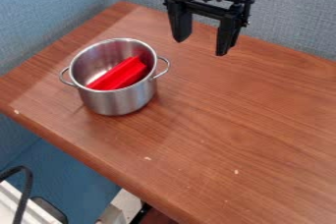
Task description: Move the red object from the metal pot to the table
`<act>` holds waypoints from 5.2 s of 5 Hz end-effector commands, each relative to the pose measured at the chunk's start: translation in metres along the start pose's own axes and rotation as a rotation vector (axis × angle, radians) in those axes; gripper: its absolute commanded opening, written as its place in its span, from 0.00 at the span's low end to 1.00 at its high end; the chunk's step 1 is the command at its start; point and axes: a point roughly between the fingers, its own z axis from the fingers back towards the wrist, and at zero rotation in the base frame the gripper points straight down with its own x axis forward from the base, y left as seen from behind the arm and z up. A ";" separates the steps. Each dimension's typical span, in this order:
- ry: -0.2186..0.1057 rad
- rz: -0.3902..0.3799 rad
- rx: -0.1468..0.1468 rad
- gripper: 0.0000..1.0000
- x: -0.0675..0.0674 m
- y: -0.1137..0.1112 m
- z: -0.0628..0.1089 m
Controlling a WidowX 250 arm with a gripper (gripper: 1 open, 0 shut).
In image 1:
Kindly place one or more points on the stainless steel pot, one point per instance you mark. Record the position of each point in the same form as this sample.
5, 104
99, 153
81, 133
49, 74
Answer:
95, 60

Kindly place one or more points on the white table leg bracket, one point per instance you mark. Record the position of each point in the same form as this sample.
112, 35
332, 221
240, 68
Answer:
127, 209

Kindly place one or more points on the red plastic block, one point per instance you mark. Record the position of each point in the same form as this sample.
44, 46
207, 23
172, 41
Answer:
125, 74

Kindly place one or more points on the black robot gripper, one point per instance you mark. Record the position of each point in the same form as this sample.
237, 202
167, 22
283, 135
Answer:
229, 26

